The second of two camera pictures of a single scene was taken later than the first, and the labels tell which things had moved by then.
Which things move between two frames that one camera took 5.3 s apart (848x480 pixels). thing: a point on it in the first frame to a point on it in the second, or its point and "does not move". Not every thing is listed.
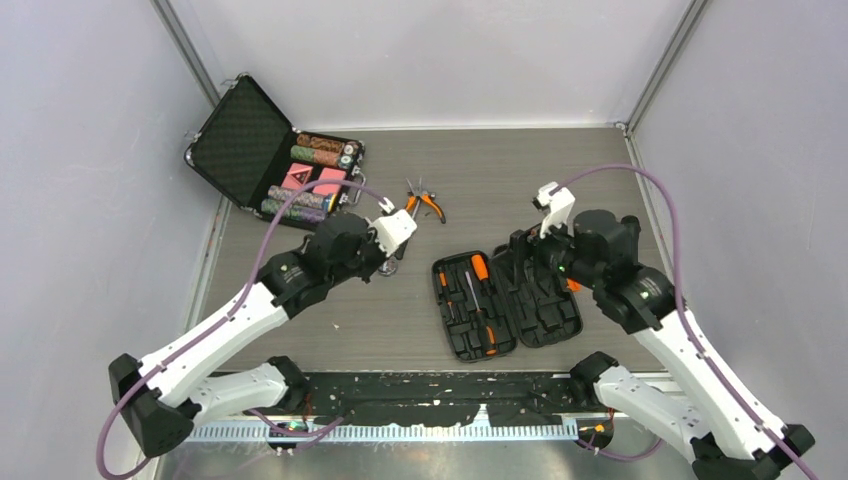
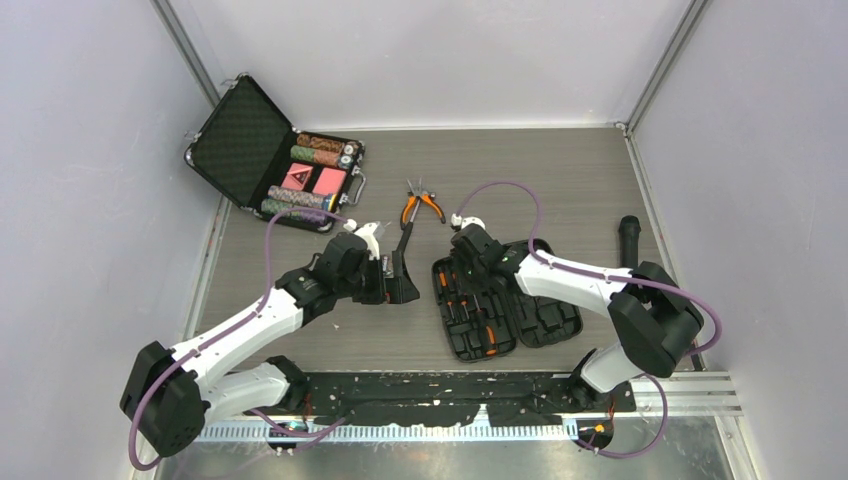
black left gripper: x=380 y=256 to x=399 y=286
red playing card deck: x=329 y=174 does not move
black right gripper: x=521 y=243 to x=458 y=260
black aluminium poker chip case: x=251 y=152 does not move
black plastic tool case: x=486 y=304 does not move
